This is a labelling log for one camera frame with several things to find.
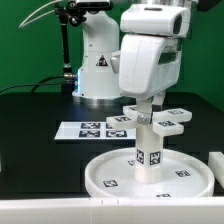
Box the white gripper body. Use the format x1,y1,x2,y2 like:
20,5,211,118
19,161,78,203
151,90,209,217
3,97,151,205
119,4,191,100

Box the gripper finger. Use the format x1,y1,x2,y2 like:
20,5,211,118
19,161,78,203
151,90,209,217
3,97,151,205
137,98,152,125
152,92,165,112

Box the white cross-shaped table base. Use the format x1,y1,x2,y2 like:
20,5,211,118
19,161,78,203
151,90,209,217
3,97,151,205
106,105,192,137

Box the white round table top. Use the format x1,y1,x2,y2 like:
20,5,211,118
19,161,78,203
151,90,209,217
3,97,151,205
85,148,215,198

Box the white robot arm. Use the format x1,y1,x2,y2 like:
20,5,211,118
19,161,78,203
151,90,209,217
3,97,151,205
76,0,222,125

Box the white marker sheet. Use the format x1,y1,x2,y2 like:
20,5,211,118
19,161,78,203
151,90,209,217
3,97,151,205
54,121,136,140

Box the white right side block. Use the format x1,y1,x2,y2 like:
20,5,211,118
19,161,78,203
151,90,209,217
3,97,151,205
208,152,224,189

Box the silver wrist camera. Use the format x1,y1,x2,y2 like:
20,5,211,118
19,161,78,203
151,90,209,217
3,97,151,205
110,51,120,74

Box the black cables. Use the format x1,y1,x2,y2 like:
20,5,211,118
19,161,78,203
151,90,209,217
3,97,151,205
0,75,68,96

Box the white front barrier rail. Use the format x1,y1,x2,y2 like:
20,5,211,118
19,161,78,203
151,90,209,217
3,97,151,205
0,197,224,224

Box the white cable loop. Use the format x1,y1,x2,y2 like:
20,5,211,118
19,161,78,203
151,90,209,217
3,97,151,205
18,0,68,30

